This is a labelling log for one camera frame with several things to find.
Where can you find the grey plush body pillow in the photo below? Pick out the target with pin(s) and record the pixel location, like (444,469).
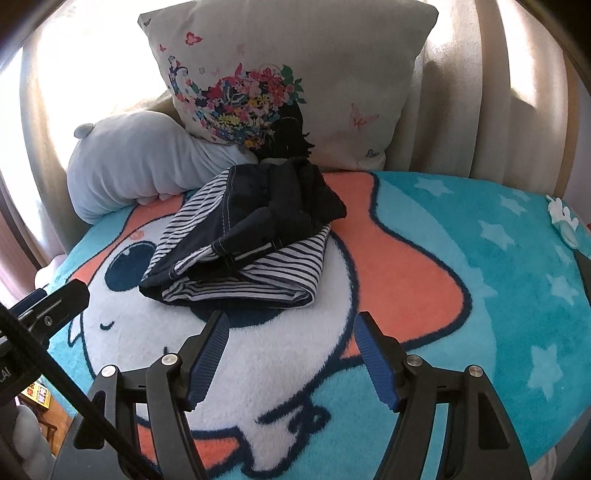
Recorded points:
(141,157)

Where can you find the black and striped pants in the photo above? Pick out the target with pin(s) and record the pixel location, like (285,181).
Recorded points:
(254,234)

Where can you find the turquoise cartoon fleece blanket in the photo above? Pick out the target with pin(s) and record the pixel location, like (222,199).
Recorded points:
(461,272)

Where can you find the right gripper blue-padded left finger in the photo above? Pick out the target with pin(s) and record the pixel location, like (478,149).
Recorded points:
(200,355)

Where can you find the beige floral print cushion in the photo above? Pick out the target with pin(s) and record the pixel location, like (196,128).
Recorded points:
(323,79)

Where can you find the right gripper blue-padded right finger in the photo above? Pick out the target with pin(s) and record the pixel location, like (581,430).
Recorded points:
(383,357)

